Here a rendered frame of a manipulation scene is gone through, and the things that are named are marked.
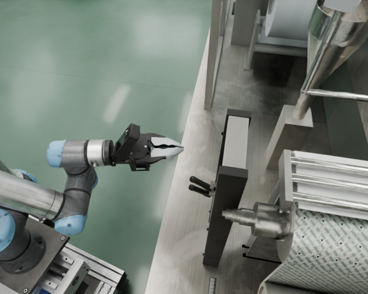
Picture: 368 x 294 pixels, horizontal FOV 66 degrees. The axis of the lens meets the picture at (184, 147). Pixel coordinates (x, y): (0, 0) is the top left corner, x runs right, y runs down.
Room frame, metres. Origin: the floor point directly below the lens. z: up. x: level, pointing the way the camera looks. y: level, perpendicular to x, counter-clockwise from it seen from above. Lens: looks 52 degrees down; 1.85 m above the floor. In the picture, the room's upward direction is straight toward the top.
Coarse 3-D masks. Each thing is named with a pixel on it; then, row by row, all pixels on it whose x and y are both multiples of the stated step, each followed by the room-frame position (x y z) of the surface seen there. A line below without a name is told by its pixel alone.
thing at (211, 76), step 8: (216, 0) 0.95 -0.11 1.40; (216, 8) 0.95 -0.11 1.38; (224, 8) 1.52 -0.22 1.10; (216, 16) 0.95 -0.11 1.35; (216, 24) 0.95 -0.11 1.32; (216, 32) 0.95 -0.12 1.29; (216, 40) 0.95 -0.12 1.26; (216, 48) 0.95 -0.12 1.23; (208, 56) 0.95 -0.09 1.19; (208, 64) 0.95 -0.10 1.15; (216, 64) 1.26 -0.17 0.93; (208, 72) 0.95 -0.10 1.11; (216, 72) 1.19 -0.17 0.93; (208, 80) 0.95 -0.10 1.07; (208, 88) 0.95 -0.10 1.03; (208, 96) 0.95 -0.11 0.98; (208, 104) 0.95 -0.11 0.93
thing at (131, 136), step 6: (132, 126) 0.47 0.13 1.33; (138, 126) 0.47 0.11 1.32; (126, 132) 0.46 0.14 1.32; (132, 132) 0.45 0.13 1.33; (138, 132) 0.46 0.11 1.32; (120, 138) 0.48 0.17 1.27; (126, 138) 0.44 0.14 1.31; (132, 138) 0.44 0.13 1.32; (138, 138) 0.44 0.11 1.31; (120, 144) 0.45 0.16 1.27; (126, 144) 0.44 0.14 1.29; (132, 144) 0.44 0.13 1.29; (114, 150) 0.46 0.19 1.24; (120, 150) 0.44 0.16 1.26; (126, 150) 0.44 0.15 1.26; (120, 156) 0.44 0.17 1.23
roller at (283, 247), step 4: (292, 204) 0.23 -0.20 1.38; (292, 208) 0.22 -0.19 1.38; (292, 212) 0.22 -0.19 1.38; (292, 216) 0.21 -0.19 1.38; (292, 220) 0.20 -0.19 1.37; (292, 224) 0.20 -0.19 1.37; (292, 228) 0.19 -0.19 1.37; (292, 232) 0.18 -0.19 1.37; (288, 236) 0.18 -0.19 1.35; (292, 236) 0.18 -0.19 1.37; (276, 240) 0.21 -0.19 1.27; (288, 240) 0.18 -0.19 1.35; (280, 244) 0.19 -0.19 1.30; (284, 244) 0.18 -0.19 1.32; (288, 244) 0.17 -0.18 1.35; (280, 248) 0.18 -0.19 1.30; (284, 248) 0.17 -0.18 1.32; (288, 248) 0.16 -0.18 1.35; (280, 252) 0.17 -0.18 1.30; (284, 252) 0.16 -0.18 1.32; (288, 252) 0.16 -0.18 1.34; (280, 256) 0.17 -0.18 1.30; (284, 256) 0.16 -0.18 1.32
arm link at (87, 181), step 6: (90, 168) 0.46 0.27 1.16; (72, 174) 0.43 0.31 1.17; (78, 174) 0.43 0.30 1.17; (84, 174) 0.44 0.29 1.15; (90, 174) 0.45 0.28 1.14; (96, 174) 0.47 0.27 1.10; (72, 180) 0.42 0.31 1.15; (78, 180) 0.42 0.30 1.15; (84, 180) 0.42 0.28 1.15; (90, 180) 0.43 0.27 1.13; (96, 180) 0.46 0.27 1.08; (66, 186) 0.40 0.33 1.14; (72, 186) 0.40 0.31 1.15; (78, 186) 0.40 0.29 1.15; (84, 186) 0.40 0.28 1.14; (90, 186) 0.41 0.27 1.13; (90, 192) 0.40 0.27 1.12
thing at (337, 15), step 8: (336, 16) 0.50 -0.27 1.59; (328, 24) 0.51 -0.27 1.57; (336, 24) 0.49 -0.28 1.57; (328, 32) 0.50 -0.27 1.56; (328, 40) 0.49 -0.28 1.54; (320, 48) 0.50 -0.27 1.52; (320, 56) 0.50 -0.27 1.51; (312, 64) 0.50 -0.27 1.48; (320, 64) 0.50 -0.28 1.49; (312, 72) 0.50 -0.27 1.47; (312, 80) 0.50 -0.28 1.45; (304, 88) 0.50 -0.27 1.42
